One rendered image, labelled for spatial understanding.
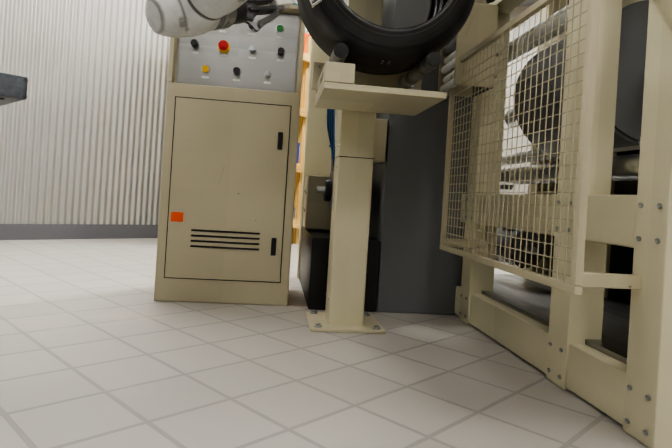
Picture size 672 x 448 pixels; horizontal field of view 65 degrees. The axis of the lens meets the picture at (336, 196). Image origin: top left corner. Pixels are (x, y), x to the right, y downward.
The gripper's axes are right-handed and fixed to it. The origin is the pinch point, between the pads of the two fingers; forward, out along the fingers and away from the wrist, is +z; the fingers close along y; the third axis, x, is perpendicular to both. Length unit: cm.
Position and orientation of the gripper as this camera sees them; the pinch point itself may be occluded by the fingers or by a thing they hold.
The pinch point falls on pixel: (281, 3)
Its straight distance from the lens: 152.0
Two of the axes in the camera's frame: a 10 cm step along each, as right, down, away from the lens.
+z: 5.8, -3.3, 7.4
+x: 6.9, -2.9, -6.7
